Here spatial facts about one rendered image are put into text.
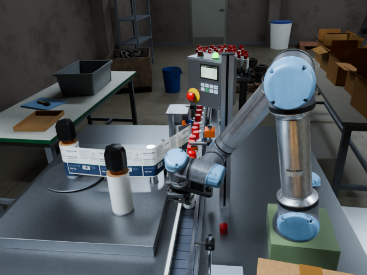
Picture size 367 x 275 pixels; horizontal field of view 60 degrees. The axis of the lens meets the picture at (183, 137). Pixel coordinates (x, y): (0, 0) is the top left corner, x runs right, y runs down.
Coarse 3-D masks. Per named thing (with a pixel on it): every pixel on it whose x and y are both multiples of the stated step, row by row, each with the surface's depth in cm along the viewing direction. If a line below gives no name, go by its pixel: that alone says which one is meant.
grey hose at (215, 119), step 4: (212, 112) 135; (216, 112) 134; (212, 116) 135; (216, 116) 135; (212, 120) 136; (216, 120) 136; (212, 124) 137; (216, 124) 137; (216, 128) 138; (216, 132) 138; (216, 136) 139; (212, 140) 140
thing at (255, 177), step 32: (96, 128) 225; (128, 128) 222; (160, 128) 220; (256, 128) 214; (256, 160) 176; (256, 192) 149; (320, 192) 147; (256, 224) 130; (0, 256) 119; (32, 256) 118; (64, 256) 118; (96, 256) 117; (128, 256) 117; (160, 256) 116; (224, 256) 115; (256, 256) 114; (352, 256) 113
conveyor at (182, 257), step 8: (184, 208) 133; (184, 216) 128; (192, 216) 128; (184, 224) 124; (192, 224) 124; (184, 232) 120; (176, 240) 116; (184, 240) 116; (176, 248) 113; (184, 248) 113; (176, 256) 109; (184, 256) 109; (176, 264) 106; (184, 264) 106; (192, 264) 106; (176, 272) 103; (184, 272) 103; (192, 272) 103
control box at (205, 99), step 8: (192, 56) 122; (208, 56) 121; (192, 64) 121; (216, 64) 114; (192, 72) 123; (192, 80) 124; (200, 80) 121; (208, 80) 119; (192, 88) 126; (200, 96) 124; (208, 96) 122; (216, 96) 119; (200, 104) 126; (208, 104) 123; (216, 104) 120
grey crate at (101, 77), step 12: (84, 60) 347; (96, 60) 345; (108, 60) 343; (60, 72) 306; (72, 72) 330; (84, 72) 351; (96, 72) 299; (108, 72) 338; (60, 84) 301; (72, 84) 300; (84, 84) 298; (96, 84) 306
